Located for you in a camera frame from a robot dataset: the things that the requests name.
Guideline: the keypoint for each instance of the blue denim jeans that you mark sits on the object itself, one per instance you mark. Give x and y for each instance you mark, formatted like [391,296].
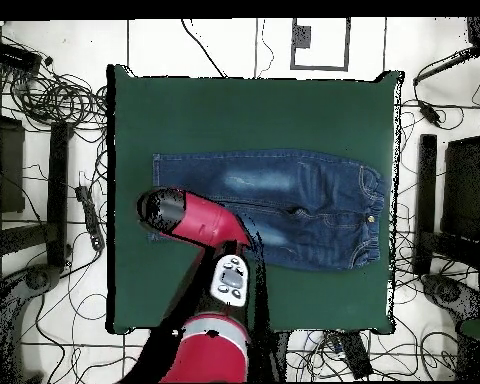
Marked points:
[304,200]

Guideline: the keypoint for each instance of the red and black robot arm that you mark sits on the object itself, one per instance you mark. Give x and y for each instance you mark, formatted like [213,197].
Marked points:
[208,352]

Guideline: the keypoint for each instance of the dark green table cloth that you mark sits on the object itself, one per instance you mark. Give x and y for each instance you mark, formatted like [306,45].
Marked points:
[244,116]

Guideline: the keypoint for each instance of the black power strip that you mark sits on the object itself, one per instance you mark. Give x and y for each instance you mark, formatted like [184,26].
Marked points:
[90,216]

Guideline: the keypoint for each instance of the black floor bar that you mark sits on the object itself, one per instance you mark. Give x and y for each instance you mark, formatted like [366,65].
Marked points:
[356,356]

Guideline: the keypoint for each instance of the black power adapter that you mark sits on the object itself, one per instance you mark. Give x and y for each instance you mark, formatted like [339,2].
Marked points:
[430,112]

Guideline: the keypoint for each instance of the grey stand foot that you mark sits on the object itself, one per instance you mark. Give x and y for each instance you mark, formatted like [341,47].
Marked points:
[448,294]
[36,278]

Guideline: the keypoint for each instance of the black rod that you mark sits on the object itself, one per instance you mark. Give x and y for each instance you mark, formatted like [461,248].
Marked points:
[448,64]

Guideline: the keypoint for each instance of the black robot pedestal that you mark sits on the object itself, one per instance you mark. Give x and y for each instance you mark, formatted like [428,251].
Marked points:
[282,356]

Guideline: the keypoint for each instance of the black metal frame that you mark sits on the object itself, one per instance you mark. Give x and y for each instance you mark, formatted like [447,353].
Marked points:
[426,180]
[58,180]

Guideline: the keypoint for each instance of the black network switch box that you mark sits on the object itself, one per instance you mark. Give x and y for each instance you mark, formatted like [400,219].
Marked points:
[14,56]

